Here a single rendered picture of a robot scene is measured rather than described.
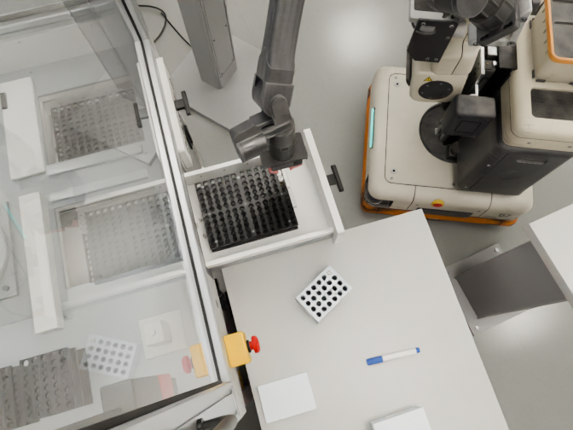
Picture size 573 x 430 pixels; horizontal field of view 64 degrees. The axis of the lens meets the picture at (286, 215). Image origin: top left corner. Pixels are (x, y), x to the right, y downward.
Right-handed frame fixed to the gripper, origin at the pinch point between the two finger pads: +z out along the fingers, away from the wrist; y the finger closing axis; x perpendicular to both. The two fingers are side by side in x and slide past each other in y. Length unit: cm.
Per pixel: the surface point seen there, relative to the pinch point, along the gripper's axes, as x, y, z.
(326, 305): -30.9, 2.5, 19.4
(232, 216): -5.6, -14.6, 7.7
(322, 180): -3.6, 9.0, 4.8
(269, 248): -15.7, -7.8, 8.9
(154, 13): 148, -32, 89
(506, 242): -15, 96, 99
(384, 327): -39.8, 16.0, 23.7
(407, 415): -61, 13, 20
